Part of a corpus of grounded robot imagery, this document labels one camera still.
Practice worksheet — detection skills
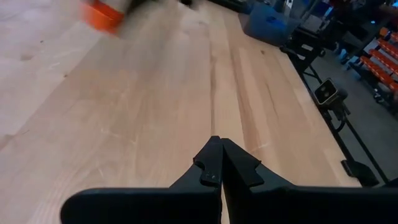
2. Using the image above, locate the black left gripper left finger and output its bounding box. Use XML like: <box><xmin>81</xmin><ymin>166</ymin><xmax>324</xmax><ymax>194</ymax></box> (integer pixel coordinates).
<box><xmin>60</xmin><ymin>135</ymin><xmax>224</xmax><ymax>224</ymax></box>

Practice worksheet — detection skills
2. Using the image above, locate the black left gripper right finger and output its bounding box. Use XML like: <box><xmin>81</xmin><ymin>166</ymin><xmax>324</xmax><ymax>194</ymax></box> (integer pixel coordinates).
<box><xmin>221</xmin><ymin>138</ymin><xmax>398</xmax><ymax>224</ymax></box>

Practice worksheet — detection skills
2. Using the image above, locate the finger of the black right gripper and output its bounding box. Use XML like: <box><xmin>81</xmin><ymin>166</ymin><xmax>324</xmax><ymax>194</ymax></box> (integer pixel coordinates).
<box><xmin>123</xmin><ymin>0</ymin><xmax>150</xmax><ymax>15</ymax></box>

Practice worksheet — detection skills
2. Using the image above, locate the orange toy brick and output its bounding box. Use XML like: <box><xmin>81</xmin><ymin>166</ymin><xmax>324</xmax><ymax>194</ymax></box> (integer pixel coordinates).
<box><xmin>80</xmin><ymin>0</ymin><xmax>126</xmax><ymax>35</ymax></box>

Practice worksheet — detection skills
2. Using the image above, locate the grey translucent plastic bin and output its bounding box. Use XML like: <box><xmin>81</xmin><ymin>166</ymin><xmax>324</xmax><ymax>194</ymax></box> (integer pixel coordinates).
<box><xmin>238</xmin><ymin>2</ymin><xmax>302</xmax><ymax>47</ymax></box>

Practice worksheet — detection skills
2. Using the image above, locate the orange striped rack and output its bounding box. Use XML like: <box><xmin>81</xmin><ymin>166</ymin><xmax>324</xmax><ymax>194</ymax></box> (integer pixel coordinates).
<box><xmin>359</xmin><ymin>27</ymin><xmax>398</xmax><ymax>94</ymax></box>

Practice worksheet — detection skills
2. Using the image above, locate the black table-level camera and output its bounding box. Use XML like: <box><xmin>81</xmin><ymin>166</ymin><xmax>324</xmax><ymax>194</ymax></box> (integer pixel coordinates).
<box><xmin>313</xmin><ymin>78</ymin><xmax>349</xmax><ymax>110</ymax></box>

